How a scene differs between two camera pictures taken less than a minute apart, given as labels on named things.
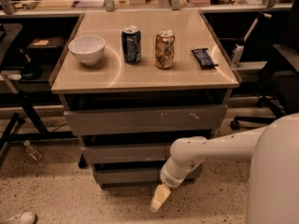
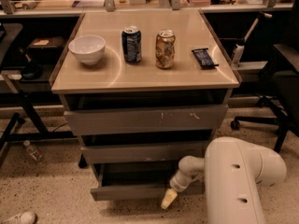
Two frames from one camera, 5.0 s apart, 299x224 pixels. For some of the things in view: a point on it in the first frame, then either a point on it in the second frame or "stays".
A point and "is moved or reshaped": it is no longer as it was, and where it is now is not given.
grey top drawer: x=180 y=119 stays
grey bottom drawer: x=128 y=175 is moved or reshaped
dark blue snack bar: x=204 y=58 stays
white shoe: x=22 y=217 stays
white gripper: x=168 y=178 to x=177 y=184
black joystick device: x=32 y=71 stays
